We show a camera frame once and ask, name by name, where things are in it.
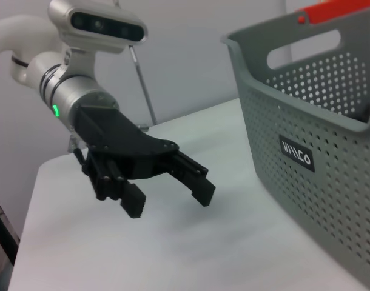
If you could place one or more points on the grey-green perforated storage bin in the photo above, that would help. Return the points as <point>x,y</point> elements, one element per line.
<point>309,136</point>

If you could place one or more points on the red plastic object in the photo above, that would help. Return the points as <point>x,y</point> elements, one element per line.
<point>339,10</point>

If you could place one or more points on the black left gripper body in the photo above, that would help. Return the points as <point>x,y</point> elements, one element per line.
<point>118,136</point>

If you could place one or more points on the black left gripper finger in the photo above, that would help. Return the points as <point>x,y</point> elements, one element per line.
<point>118,188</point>
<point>197,179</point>

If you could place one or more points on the thin grey metal pole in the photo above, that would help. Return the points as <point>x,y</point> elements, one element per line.
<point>144,88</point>

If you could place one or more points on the black metal frame bar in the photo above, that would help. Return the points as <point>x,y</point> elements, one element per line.
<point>4,230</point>

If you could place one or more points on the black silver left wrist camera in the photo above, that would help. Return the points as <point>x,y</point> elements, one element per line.
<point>103,25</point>

